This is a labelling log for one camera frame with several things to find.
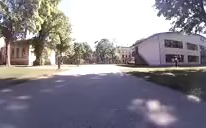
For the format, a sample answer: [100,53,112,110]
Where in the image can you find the row of distant trees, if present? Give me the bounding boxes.
[69,38,120,66]

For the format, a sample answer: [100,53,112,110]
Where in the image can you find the pale distant building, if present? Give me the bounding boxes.
[114,45,135,65]

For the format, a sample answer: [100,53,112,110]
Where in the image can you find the grey asphalt road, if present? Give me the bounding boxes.
[0,63,206,128]

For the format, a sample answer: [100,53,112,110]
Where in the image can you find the small tree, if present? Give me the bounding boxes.
[49,13,75,70]

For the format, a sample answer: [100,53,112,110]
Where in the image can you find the white building with dark windows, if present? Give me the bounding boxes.
[130,31,206,67]

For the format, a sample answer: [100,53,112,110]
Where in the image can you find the ivy-covered tree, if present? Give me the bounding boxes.
[24,0,64,67]

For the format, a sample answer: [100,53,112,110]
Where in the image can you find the person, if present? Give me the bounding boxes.
[172,55,180,69]

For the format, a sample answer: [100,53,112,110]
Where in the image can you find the shaded grass lawn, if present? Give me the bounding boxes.
[119,64,206,103]

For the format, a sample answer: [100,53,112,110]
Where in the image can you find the sunlit grass lawn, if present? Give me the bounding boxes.
[0,64,72,90]

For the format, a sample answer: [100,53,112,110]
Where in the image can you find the beige building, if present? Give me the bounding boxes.
[0,34,57,66]

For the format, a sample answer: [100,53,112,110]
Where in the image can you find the large tree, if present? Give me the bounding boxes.
[0,0,35,68]

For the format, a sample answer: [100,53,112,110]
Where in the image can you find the tree with overhanging branches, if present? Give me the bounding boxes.
[154,0,206,68]

